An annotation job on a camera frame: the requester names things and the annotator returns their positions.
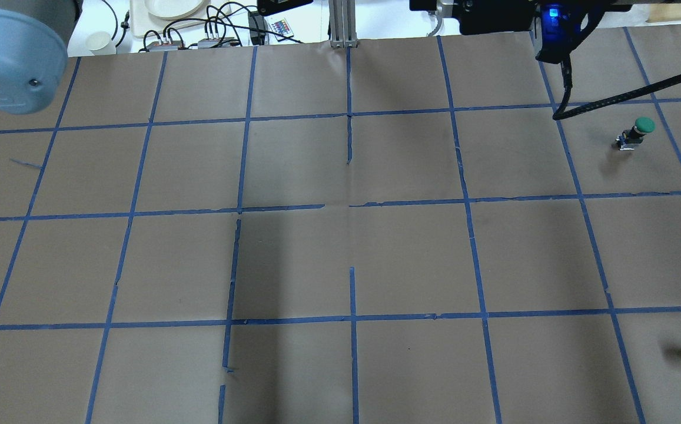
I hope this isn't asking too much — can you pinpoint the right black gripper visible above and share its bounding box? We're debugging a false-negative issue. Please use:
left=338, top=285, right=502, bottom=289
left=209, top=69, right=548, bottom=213
left=408, top=1, right=539, bottom=35

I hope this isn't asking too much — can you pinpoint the brown paper table cover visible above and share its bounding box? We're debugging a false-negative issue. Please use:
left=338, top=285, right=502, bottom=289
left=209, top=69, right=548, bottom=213
left=0, top=33, right=681, bottom=423

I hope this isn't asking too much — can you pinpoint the beige round plate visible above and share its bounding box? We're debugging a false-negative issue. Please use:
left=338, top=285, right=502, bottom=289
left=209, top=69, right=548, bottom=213
left=144, top=0, right=206, bottom=21

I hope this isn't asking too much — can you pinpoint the beige square tray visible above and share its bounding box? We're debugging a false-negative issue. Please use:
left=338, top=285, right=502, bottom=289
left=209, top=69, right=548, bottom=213
left=128, top=1, right=231, bottom=39

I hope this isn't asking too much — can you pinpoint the white paper cup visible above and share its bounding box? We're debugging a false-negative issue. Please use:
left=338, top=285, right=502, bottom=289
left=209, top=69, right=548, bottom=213
left=85, top=31, right=117, bottom=56

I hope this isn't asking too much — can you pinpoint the aluminium frame post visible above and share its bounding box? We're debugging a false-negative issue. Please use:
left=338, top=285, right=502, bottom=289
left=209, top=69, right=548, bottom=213
left=328, top=0, right=358, bottom=49

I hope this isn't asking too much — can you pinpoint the green push button switch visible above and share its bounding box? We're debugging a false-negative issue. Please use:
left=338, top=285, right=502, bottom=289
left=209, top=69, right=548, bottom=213
left=611, top=117, right=656, bottom=152

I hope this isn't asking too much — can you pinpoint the black braided cable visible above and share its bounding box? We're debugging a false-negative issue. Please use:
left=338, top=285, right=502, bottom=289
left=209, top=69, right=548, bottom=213
left=552, top=56, right=681, bottom=121

